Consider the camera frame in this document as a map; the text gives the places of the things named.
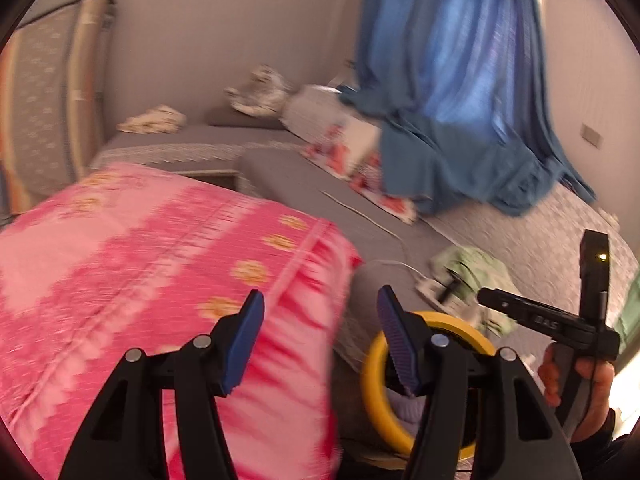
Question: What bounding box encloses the yellow rim trash bin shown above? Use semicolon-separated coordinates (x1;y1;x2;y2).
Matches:
360;311;496;458

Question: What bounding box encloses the right hand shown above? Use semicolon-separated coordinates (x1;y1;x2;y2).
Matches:
538;344;615;442

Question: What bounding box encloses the purple foam fruit net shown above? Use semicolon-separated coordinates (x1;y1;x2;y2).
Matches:
386;389;426;427

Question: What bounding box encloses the green white cloth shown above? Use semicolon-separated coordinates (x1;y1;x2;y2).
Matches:
430;246;520;337

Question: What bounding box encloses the white power strip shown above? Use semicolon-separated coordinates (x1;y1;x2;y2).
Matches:
416;278;460;313

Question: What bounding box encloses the pink floral blanket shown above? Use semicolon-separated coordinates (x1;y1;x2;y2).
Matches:
1;164;360;479

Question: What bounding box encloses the blue curtain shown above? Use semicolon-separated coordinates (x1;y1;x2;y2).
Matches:
342;0;596;217

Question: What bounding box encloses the baby print pillow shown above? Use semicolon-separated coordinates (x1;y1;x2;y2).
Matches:
303;116;418;224

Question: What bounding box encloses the cream crumpled cloth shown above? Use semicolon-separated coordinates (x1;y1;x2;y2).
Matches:
117;105;186;134

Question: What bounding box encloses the grey quilted pillow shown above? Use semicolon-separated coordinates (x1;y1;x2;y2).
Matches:
280;84;359;144

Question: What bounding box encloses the white tiger plush toy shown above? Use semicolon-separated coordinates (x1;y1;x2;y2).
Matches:
224;64;295;118

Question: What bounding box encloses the striped grey upright mattress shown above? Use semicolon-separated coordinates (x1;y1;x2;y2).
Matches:
1;0;115;216

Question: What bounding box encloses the white cord on sofa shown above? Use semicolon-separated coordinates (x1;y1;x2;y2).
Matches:
319;188;426;281

